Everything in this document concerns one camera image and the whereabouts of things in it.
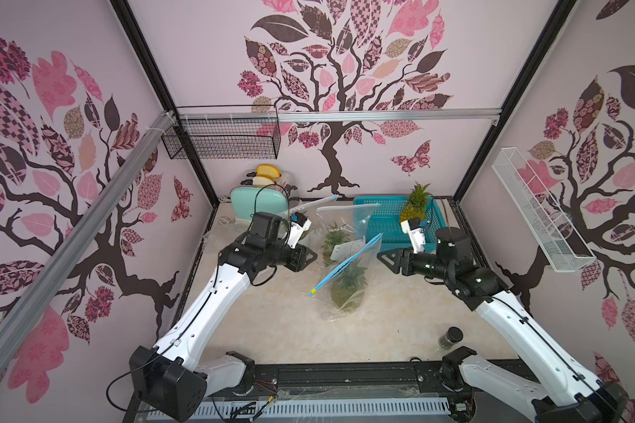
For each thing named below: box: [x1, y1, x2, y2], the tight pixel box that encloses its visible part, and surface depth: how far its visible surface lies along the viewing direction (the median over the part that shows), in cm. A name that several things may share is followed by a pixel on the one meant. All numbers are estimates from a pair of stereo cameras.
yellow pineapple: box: [400, 180, 433, 223], surface depth 100 cm
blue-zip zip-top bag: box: [308, 233, 384, 322], surface depth 75 cm
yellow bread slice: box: [255, 163, 282, 183], surface depth 107 cm
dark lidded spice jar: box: [438, 326, 464, 350], surface depth 75 cm
